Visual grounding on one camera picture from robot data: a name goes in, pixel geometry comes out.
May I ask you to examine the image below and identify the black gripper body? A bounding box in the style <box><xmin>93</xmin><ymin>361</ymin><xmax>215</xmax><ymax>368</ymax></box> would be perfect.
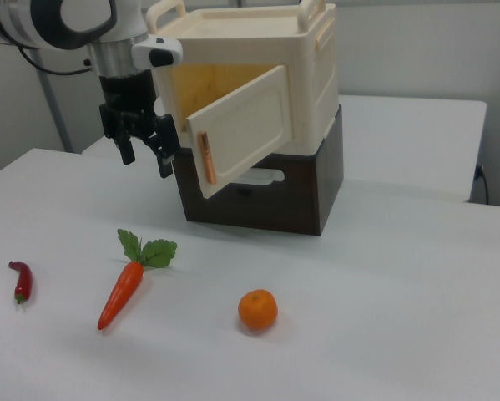
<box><xmin>98</xmin><ymin>71</ymin><xmax>181</xmax><ymax>160</ymax></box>

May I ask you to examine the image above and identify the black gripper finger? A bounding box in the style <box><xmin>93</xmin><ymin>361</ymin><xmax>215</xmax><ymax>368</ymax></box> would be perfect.
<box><xmin>154</xmin><ymin>149</ymin><xmax>175</xmax><ymax>180</ymax></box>
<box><xmin>119</xmin><ymin>137</ymin><xmax>137</xmax><ymax>166</ymax></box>

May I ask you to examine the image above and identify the copper door handle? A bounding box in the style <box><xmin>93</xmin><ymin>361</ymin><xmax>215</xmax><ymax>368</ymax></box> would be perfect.
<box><xmin>195</xmin><ymin>129</ymin><xmax>219</xmax><ymax>185</ymax></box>

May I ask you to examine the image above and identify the cream cabinet door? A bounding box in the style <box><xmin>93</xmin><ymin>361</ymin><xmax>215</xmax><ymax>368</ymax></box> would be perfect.
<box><xmin>185</xmin><ymin>63</ymin><xmax>298</xmax><ymax>200</ymax></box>

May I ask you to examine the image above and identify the cream plastic cabinet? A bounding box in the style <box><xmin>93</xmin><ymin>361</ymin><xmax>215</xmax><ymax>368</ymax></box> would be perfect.
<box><xmin>144</xmin><ymin>0</ymin><xmax>339</xmax><ymax>157</ymax></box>

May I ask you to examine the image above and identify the grey metal pole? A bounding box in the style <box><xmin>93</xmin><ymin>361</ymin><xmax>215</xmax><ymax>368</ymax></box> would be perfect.
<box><xmin>33</xmin><ymin>48</ymin><xmax>75</xmax><ymax>154</ymax></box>

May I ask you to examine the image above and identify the dark brown drawer box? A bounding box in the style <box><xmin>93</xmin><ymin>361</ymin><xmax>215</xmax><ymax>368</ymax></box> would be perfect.
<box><xmin>172</xmin><ymin>104</ymin><xmax>344</xmax><ymax>237</ymax></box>

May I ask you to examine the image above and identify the orange toy carrot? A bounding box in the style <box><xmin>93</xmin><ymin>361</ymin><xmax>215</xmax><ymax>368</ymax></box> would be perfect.
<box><xmin>97</xmin><ymin>228</ymin><xmax>179</xmax><ymax>332</ymax></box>

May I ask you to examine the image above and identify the red chili pepper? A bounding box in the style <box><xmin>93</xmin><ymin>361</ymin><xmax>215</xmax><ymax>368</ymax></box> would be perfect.
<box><xmin>8</xmin><ymin>261</ymin><xmax>33</xmax><ymax>305</ymax></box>

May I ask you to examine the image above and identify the orange mandarin fruit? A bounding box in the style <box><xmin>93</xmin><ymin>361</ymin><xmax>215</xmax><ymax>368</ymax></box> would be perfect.
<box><xmin>237</xmin><ymin>288</ymin><xmax>279</xmax><ymax>332</ymax></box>

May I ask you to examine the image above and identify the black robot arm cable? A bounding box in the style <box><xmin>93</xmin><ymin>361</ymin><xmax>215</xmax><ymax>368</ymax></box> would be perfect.
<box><xmin>17</xmin><ymin>43</ymin><xmax>94</xmax><ymax>77</ymax></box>

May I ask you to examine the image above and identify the white drawer handle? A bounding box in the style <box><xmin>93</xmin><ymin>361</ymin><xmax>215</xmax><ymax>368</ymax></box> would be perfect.
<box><xmin>234</xmin><ymin>166</ymin><xmax>285</xmax><ymax>187</ymax></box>

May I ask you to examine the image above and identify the black wall power cable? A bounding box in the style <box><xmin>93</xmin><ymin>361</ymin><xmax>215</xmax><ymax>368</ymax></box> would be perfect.
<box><xmin>474</xmin><ymin>164</ymin><xmax>491</xmax><ymax>206</ymax></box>

